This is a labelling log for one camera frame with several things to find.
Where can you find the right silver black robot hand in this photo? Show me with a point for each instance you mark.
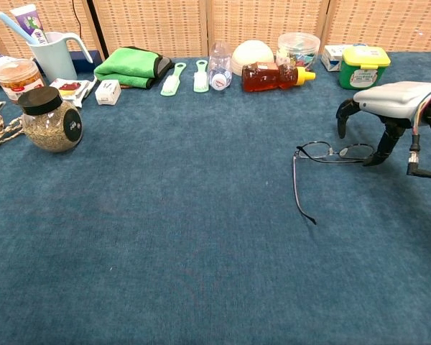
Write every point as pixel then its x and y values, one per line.
pixel 391 98

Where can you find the wire-frame eyeglasses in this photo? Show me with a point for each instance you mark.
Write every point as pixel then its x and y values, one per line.
pixel 314 151

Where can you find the green tub with yellow lid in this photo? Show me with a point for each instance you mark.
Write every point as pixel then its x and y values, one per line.
pixel 361 73

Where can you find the white blue milk carton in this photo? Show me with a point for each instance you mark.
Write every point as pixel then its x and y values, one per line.
pixel 330 59

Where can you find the clear jar of binder clips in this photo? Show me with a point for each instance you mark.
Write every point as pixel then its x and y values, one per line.
pixel 298 46

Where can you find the honey bottle with yellow cap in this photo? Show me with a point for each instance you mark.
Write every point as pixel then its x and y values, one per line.
pixel 265 79

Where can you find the bamboo folding screen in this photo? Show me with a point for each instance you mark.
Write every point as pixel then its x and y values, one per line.
pixel 265 25

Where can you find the upturned cream bowl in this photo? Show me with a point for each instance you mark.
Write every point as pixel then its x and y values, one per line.
pixel 251 54

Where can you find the clear plastic water bottle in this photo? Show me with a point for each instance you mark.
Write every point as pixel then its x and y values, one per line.
pixel 219 72

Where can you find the folded green grey towel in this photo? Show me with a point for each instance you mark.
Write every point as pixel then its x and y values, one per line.
pixel 129 64

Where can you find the small white cardboard box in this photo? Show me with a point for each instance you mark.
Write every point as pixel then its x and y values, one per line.
pixel 107 92

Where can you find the black tripod pole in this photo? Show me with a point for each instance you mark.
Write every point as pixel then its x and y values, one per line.
pixel 93 21

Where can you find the white cake snack packet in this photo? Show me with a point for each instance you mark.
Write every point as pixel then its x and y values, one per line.
pixel 70 88

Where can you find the light blue plastic mug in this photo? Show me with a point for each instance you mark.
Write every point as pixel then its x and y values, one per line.
pixel 54 61

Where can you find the glass jar with black lid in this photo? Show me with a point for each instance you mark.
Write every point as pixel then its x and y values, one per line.
pixel 46 129

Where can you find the purple white toothpaste tube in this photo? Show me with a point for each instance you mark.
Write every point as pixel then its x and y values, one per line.
pixel 30 21

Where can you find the clear snack jar red label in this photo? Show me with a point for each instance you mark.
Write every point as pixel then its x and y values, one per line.
pixel 18 77

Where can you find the light blue toothbrush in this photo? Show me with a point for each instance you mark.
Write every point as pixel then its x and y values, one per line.
pixel 14 27

